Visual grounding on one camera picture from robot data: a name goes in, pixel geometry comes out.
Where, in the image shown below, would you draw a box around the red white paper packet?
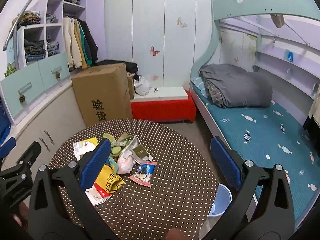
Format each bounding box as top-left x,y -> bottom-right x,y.
85,183 -> 113,206

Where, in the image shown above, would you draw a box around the yellow wrapper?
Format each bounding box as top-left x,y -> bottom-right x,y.
95,165 -> 125,194

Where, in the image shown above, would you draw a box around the yellow white paper box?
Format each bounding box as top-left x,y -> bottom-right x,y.
73,137 -> 98,160

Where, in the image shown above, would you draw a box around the pink plastic bag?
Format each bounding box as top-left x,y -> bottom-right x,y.
117,153 -> 136,175

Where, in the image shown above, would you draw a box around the green fabric leaf toy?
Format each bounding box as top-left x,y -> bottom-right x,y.
103,133 -> 133,158

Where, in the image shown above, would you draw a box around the blue snack bag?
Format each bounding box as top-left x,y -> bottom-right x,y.
129,162 -> 157,188

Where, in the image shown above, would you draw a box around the green white carton box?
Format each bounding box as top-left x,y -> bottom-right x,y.
121,135 -> 153,164

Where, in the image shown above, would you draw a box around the light blue trash bin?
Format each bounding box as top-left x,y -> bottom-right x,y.
208,183 -> 232,217

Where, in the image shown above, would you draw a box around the white lower cabinet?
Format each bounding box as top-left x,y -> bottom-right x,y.
2,87 -> 86,171

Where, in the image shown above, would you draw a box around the teal drawer cabinet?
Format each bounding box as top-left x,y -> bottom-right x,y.
1,53 -> 70,125

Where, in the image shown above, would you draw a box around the teal patterned mattress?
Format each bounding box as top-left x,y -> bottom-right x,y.
190,83 -> 319,226

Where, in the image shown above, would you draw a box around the polka dot tablecloth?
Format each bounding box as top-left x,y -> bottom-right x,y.
49,119 -> 218,239

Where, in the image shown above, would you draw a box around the white cube shelf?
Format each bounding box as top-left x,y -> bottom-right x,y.
6,0 -> 87,69

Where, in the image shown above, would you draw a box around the large cardboard box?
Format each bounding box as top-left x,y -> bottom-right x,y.
72,62 -> 132,127

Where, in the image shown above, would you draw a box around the hanging clothes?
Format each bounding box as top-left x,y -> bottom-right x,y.
62,17 -> 98,71

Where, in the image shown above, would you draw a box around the grey folded duvet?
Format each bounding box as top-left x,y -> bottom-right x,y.
199,63 -> 273,108

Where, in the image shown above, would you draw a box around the red storage bench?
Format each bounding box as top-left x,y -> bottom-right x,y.
131,90 -> 196,123

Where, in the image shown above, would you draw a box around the white plastic bag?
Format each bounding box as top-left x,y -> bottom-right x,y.
133,76 -> 151,96

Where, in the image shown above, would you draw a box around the teal bunk bed frame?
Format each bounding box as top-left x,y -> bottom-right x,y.
189,0 -> 320,230

